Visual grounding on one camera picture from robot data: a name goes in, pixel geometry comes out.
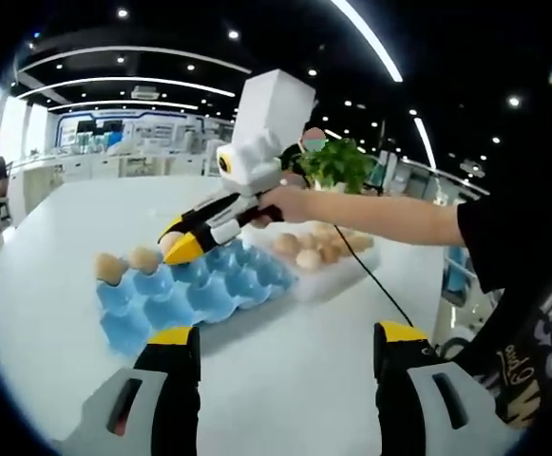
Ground operator in black shirt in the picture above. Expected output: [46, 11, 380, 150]
[427, 151, 552, 431]

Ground blue lit display shelves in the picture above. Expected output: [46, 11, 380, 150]
[56, 108, 234, 153]

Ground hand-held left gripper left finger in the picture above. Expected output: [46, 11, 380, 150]
[49, 325, 202, 456]

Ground white table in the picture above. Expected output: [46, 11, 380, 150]
[0, 174, 447, 456]

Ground long ceiling light bar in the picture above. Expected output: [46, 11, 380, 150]
[412, 116, 437, 170]
[330, 0, 404, 83]

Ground white cabinet row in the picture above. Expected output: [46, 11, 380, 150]
[7, 151, 219, 210]

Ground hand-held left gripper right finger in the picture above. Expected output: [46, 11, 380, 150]
[372, 320, 526, 456]

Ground green potted plant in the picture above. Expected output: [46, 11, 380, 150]
[295, 137, 377, 195]

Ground brown hen egg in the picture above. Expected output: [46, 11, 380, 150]
[95, 253, 127, 286]
[159, 231, 184, 256]
[127, 245, 162, 276]

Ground light grey office chair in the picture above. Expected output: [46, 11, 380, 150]
[0, 197, 15, 238]

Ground white square pillar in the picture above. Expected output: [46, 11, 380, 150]
[235, 68, 317, 153]

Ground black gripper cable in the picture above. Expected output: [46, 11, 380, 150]
[333, 223, 469, 360]

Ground blue egg tray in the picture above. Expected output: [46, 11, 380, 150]
[95, 239, 300, 357]

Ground white foam tray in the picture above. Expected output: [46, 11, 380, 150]
[249, 227, 382, 305]

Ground cluster of brown eggs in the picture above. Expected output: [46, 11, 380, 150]
[273, 222, 374, 270]

